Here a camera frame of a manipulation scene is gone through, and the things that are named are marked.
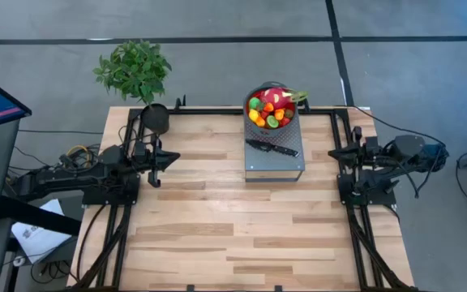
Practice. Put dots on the yellow red toy pear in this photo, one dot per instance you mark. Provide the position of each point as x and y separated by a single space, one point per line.
260 121

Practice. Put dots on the pink toy dragon fruit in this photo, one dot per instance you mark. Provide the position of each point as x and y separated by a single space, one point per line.
276 97

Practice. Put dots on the red toy strawberry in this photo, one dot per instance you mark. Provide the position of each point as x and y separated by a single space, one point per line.
285 121
264 115

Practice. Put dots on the small orange toy pear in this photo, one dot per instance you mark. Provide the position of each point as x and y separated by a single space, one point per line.
279 114

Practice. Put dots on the red collapsible bowl grey rim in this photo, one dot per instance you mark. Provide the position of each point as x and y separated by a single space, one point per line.
249 130

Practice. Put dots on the grey perforated metal shelf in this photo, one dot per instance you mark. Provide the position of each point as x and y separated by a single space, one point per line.
274 166

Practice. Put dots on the white paper sheet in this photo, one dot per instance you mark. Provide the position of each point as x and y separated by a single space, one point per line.
39 239

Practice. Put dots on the black cart frame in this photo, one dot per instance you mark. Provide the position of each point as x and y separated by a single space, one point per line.
35 215

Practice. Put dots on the yellow toy lemon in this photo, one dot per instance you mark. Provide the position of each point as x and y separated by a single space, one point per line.
253 115

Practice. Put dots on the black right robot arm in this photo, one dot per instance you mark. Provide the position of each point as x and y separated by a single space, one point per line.
404 154

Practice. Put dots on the black knife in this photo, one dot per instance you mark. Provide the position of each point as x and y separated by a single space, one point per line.
272 147

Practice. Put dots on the black aluminium table frame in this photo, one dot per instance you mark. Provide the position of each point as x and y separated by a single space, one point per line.
233 111

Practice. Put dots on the green potted tree black pot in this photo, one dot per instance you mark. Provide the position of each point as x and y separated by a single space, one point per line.
136 69

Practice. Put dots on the red orange toy pear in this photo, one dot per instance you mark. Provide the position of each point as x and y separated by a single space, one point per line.
268 107

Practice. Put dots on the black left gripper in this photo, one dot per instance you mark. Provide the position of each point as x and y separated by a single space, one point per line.
152 158

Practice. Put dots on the green toy pear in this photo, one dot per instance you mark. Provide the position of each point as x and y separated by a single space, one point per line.
254 102

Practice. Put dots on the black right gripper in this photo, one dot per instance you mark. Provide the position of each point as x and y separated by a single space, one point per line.
369 152

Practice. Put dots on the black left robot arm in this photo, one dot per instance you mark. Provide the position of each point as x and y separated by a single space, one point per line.
75 176

